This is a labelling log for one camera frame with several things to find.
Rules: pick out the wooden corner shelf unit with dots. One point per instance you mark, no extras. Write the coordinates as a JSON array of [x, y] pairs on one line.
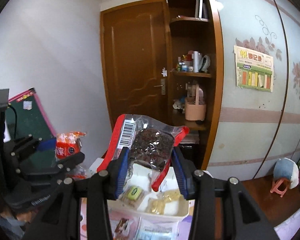
[[195, 25]]

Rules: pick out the white pillow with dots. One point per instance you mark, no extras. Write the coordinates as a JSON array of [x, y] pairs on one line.
[[288, 228]]

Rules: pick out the yellow green snack packet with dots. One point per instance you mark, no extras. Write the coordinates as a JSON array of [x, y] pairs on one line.
[[133, 196]]

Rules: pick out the person's left hand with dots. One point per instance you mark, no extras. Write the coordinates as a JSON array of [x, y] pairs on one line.
[[8, 219]]

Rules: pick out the folded pink towels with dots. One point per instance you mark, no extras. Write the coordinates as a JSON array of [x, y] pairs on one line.
[[191, 138]]

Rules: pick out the white plastic storage bin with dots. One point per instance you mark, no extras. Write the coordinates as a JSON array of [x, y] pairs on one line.
[[174, 212]]

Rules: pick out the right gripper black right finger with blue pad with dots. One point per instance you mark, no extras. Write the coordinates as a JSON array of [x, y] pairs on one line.
[[241, 217]]

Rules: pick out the pink plastic stool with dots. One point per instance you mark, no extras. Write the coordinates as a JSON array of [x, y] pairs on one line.
[[280, 186]]

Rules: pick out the red bag dark dried fruit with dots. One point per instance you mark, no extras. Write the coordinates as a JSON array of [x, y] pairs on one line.
[[150, 143]]

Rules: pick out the small brown photo packet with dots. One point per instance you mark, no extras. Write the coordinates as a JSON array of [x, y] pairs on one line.
[[122, 229]]

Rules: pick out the blue white snack packet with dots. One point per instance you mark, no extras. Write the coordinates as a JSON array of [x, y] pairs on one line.
[[148, 230]]

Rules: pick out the clear bag yellow puffs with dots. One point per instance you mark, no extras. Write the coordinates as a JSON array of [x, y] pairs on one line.
[[157, 205]]

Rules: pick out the brown wooden door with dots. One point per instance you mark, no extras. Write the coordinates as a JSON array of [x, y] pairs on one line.
[[135, 50]]

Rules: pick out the white cylinder bottle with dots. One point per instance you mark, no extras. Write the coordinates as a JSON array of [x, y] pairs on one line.
[[195, 61]]

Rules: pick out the colourful wall poster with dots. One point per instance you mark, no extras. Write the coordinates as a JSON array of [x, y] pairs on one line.
[[254, 70]]

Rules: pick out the blue white cushion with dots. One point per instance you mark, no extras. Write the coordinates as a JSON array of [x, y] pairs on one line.
[[288, 169]]

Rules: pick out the green chalkboard pink frame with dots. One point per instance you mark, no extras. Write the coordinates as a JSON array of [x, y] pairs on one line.
[[27, 117]]

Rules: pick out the pink storage basket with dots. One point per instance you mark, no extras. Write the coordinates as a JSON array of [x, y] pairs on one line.
[[195, 106]]

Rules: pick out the orange red snack packet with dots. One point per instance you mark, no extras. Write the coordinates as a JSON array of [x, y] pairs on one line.
[[68, 144]]

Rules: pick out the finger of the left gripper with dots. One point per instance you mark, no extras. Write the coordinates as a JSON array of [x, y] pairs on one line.
[[38, 144], [64, 166]]

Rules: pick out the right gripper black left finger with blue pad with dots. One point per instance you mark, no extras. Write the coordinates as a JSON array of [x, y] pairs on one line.
[[59, 217]]

